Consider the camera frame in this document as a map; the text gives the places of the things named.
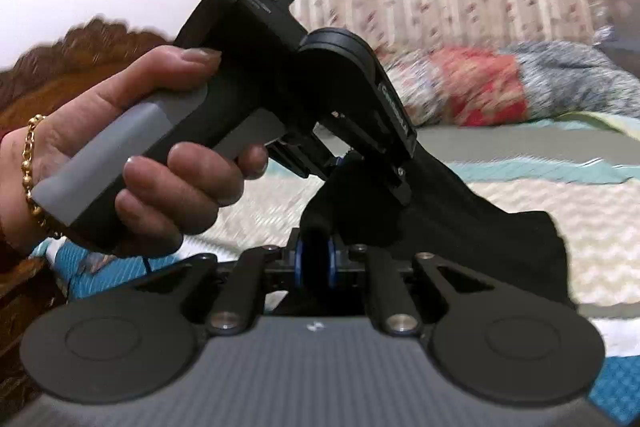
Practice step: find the black pants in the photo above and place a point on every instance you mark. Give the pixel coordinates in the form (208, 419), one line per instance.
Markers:
(475, 247)

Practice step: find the red floral quilt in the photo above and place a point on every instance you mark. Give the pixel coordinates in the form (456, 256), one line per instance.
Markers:
(470, 87)

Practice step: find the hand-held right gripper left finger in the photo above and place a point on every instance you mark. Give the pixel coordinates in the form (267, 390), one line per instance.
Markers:
(301, 262)

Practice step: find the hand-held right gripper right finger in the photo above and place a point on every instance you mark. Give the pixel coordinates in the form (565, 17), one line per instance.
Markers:
(331, 262)

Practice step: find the person's left forearm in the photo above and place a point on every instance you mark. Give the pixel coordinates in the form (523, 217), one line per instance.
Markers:
(10, 202)

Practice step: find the carved wooden headboard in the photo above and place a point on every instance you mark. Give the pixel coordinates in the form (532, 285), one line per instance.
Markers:
(75, 52)

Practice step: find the teal and cream patterned bedspread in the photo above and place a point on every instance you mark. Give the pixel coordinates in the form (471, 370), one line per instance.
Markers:
(575, 207)

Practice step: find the clear container with red lid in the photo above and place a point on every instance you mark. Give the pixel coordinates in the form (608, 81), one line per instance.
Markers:
(622, 7)

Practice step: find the person's left hand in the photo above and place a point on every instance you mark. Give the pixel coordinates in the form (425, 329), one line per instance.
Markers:
(150, 72)

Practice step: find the teal wavy patterned pillow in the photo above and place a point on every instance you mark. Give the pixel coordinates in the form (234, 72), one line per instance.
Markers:
(100, 272)

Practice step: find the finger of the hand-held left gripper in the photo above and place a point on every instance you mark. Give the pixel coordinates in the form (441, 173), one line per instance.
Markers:
(404, 187)

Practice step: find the grey patterned blanket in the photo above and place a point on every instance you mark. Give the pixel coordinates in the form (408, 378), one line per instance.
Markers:
(575, 77)

